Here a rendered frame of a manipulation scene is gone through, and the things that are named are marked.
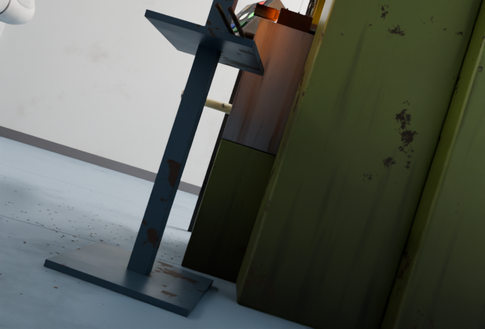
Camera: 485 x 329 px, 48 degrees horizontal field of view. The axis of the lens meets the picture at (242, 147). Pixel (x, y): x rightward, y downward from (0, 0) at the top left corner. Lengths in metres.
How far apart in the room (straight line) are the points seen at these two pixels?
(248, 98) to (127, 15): 2.93
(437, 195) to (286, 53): 0.71
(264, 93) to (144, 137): 2.81
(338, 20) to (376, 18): 0.12
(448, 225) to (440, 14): 0.64
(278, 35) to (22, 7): 1.19
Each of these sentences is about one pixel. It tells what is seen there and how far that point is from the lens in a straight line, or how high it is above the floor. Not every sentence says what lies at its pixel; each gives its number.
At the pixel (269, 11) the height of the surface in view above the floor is 1.00.
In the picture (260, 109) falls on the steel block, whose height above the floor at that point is 0.61.
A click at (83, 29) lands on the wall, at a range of 4.75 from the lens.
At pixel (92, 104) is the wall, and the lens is 4.68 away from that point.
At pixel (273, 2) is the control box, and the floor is 1.16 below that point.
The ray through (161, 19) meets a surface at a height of 0.71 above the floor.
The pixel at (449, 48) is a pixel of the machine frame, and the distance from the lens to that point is 1.81.
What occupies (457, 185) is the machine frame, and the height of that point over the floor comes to 0.54.
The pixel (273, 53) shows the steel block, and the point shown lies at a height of 0.81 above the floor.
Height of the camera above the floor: 0.43
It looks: 1 degrees up
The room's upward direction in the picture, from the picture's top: 18 degrees clockwise
